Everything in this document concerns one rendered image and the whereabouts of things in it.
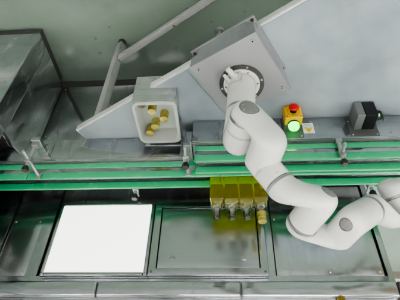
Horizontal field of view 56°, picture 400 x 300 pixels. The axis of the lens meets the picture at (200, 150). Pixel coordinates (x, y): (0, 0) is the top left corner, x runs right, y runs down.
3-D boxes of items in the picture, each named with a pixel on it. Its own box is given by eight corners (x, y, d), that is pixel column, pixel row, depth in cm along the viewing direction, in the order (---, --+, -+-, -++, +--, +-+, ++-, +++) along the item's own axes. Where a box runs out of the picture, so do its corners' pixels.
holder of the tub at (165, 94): (146, 136, 168) (144, 149, 163) (134, 88, 148) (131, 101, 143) (184, 136, 167) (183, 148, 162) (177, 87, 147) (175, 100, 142)
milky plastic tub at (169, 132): (143, 129, 164) (140, 143, 158) (133, 88, 148) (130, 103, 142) (183, 128, 163) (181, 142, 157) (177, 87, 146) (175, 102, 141)
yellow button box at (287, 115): (281, 117, 157) (283, 130, 152) (283, 104, 152) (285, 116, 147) (298, 116, 157) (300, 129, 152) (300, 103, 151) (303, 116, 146)
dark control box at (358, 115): (348, 115, 156) (353, 130, 150) (352, 100, 150) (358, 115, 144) (368, 115, 155) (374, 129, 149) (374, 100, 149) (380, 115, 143)
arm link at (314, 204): (257, 202, 104) (290, 244, 96) (280, 168, 95) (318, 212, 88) (290, 191, 112) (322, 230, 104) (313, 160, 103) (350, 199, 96)
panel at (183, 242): (63, 206, 171) (41, 278, 149) (62, 202, 169) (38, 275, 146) (261, 203, 165) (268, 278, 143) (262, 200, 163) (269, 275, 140)
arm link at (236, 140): (222, 122, 124) (219, 158, 113) (231, 91, 114) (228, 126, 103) (250, 127, 124) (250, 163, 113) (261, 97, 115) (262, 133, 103)
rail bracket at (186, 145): (186, 161, 160) (184, 184, 151) (181, 133, 147) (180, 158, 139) (192, 161, 159) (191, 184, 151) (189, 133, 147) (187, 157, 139)
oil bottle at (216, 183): (210, 169, 164) (210, 211, 150) (210, 161, 160) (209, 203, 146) (223, 169, 164) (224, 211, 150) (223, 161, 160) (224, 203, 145)
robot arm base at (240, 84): (211, 75, 129) (206, 103, 119) (239, 55, 123) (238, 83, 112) (238, 103, 137) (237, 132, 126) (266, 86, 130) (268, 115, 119)
